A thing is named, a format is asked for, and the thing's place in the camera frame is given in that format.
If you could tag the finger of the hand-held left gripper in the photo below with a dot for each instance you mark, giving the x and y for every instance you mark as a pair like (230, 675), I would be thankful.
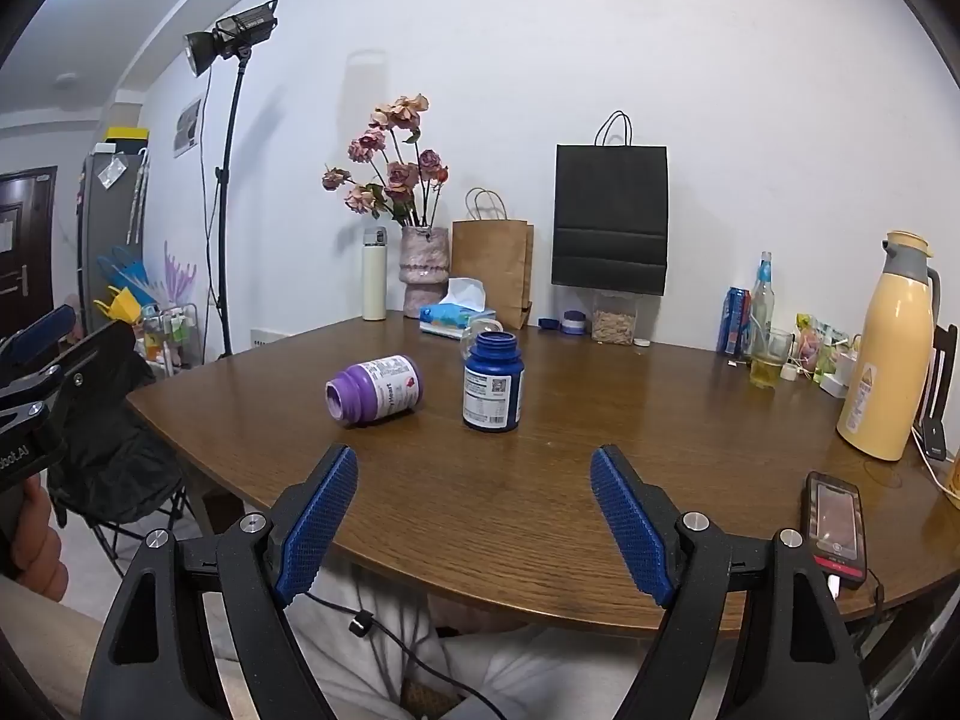
(45, 331)
(97, 360)

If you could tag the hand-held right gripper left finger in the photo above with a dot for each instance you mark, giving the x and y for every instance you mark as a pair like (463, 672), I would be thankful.
(319, 525)

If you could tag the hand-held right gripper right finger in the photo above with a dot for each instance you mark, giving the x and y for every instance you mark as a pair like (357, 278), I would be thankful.
(630, 525)

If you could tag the purple plastic bottle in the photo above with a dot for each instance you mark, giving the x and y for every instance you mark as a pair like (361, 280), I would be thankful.
(382, 390)

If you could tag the person's left forearm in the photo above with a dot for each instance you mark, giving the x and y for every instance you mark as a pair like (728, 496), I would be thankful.
(37, 652)

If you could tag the person's left hand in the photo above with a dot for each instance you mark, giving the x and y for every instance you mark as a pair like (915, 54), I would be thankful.
(37, 547)

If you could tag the white storage cart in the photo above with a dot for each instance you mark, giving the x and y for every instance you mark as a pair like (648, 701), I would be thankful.
(169, 337)

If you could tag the blue and yellow hangers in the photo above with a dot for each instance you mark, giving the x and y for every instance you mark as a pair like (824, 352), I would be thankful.
(127, 285)

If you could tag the black folding chair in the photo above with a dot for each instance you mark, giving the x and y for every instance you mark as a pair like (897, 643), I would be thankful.
(112, 457)
(142, 532)

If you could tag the dark wooden door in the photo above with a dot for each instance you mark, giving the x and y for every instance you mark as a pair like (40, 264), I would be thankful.
(26, 240)

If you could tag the grey refrigerator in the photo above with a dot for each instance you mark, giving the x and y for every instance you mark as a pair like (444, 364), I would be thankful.
(105, 240)

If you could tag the person's white clothing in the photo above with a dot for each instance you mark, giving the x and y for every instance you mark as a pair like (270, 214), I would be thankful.
(540, 675)

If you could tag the blue plastic bottle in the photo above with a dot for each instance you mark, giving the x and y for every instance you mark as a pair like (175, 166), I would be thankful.
(491, 390)

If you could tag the clear grain container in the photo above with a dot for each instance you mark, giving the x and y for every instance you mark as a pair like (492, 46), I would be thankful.
(613, 322)

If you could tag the black smartphone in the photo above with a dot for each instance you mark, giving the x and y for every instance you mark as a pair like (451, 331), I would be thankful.
(834, 525)

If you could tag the glass of yellow drink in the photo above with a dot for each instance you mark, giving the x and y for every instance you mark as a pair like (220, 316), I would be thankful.
(769, 367)

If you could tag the small blue jar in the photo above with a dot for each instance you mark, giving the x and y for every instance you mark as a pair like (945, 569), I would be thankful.
(574, 322)

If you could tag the yellow box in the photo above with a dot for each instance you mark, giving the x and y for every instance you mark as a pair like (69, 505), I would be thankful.
(127, 134)

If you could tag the small white charger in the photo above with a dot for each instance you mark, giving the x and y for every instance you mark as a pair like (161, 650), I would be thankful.
(790, 372)

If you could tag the blue drink can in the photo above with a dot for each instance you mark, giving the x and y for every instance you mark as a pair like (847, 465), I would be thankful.
(733, 322)

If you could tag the blue tissue box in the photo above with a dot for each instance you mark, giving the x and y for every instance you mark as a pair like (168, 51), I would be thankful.
(454, 321)

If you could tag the white power adapter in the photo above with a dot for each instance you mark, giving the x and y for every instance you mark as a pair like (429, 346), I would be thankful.
(832, 384)

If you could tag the white thermos flask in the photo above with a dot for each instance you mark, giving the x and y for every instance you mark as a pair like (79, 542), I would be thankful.
(374, 277)

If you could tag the colourful snack packets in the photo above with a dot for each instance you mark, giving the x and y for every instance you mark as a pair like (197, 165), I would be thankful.
(814, 345)

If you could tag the clear glass bottle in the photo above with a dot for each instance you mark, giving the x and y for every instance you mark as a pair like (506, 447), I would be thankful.
(762, 300)

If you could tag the pink ceramic vase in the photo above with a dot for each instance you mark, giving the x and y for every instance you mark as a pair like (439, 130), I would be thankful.
(424, 270)

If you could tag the brown paper bag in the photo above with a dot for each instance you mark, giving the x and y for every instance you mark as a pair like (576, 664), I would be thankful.
(491, 262)

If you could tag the yellow thermos jug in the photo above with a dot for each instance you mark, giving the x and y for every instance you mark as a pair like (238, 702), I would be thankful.
(889, 360)

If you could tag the black paper bag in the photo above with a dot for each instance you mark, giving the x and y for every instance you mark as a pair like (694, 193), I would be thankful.
(609, 217)

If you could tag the dried pink roses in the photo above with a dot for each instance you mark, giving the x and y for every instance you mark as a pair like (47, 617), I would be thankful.
(401, 172)

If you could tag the black studio light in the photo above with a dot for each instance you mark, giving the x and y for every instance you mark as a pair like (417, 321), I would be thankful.
(240, 30)

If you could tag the white wall socket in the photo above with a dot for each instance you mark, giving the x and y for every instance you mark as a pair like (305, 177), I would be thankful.
(270, 336)

